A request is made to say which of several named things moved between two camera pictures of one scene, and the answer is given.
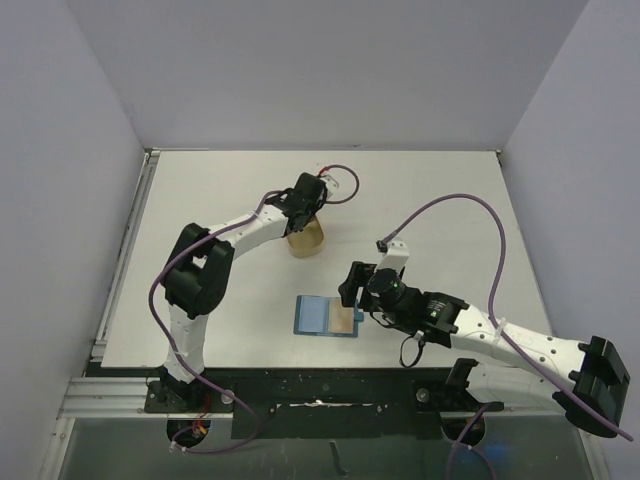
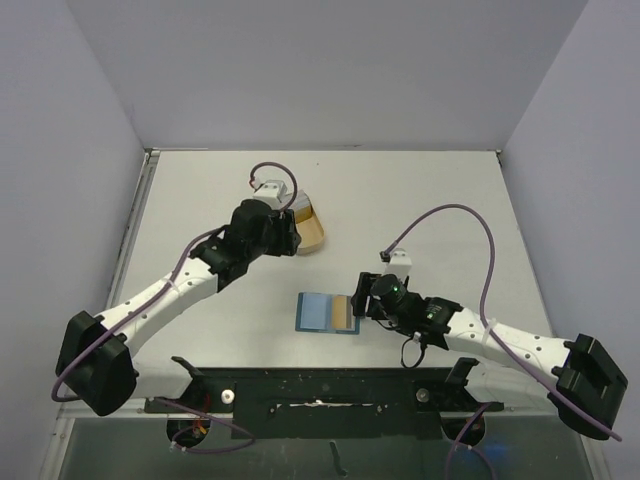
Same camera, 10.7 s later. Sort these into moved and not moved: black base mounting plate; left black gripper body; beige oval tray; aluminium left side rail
Moved: left black gripper body
Not moved: black base mounting plate; aluminium left side rail; beige oval tray
